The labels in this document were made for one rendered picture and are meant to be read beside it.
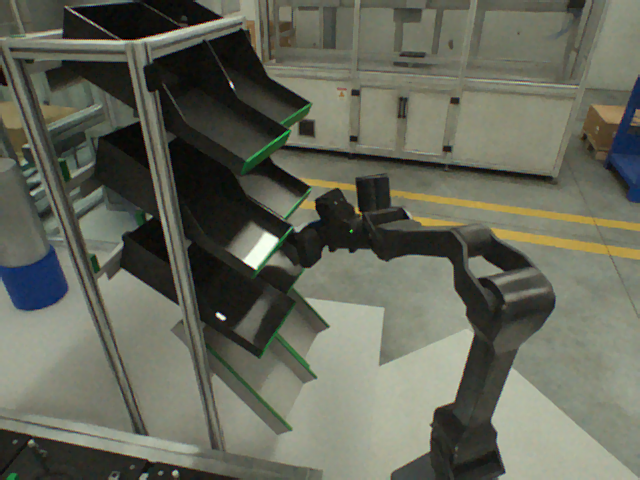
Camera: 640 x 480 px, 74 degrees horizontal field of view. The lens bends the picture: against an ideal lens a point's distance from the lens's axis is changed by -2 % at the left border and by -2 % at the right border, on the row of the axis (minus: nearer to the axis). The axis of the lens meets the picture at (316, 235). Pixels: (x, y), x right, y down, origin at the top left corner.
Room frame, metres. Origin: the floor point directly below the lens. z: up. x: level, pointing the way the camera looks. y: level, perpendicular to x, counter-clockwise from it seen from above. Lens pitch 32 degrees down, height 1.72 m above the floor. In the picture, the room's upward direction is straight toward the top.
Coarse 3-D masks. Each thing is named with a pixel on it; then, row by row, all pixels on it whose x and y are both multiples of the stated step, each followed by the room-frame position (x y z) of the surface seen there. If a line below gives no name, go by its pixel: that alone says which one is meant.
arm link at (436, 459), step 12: (432, 444) 0.36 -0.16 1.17; (432, 456) 0.35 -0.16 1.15; (444, 456) 0.33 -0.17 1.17; (492, 456) 0.35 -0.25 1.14; (432, 468) 0.35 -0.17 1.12; (444, 468) 0.33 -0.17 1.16; (456, 468) 0.34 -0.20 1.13; (468, 468) 0.34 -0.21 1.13; (480, 468) 0.34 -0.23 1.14; (492, 468) 0.34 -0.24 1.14; (504, 468) 0.33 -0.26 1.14
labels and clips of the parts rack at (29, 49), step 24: (24, 48) 0.54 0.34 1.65; (48, 48) 0.52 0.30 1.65; (72, 48) 0.52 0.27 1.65; (96, 48) 0.51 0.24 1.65; (120, 48) 0.50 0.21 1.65; (0, 72) 0.53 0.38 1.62; (48, 72) 0.60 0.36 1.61; (72, 72) 0.64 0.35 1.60; (144, 72) 0.49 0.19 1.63; (144, 216) 0.71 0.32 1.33; (96, 264) 0.56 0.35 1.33
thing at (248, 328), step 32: (160, 224) 0.66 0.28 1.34; (128, 256) 0.57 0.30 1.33; (160, 256) 0.63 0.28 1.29; (192, 256) 0.66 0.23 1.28; (160, 288) 0.55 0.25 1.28; (224, 288) 0.61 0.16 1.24; (256, 288) 0.63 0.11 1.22; (224, 320) 0.54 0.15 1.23; (256, 320) 0.56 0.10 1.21; (256, 352) 0.49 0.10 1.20
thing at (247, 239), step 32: (128, 128) 0.62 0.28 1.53; (96, 160) 0.58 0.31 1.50; (128, 160) 0.56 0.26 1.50; (192, 160) 0.67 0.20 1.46; (128, 192) 0.56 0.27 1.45; (192, 192) 0.63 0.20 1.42; (224, 192) 0.65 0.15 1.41; (192, 224) 0.52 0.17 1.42; (224, 224) 0.58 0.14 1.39; (256, 224) 0.61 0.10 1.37; (288, 224) 0.61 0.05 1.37; (224, 256) 0.51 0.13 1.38; (256, 256) 0.54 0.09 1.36
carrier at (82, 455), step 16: (32, 448) 0.41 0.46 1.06; (48, 448) 0.47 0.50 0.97; (64, 448) 0.47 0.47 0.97; (80, 448) 0.47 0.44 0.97; (16, 464) 0.44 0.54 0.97; (32, 464) 0.44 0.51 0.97; (48, 464) 0.44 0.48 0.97; (64, 464) 0.44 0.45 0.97; (80, 464) 0.44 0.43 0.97; (96, 464) 0.44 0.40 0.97; (112, 464) 0.44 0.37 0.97; (128, 464) 0.44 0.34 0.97; (144, 464) 0.44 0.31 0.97
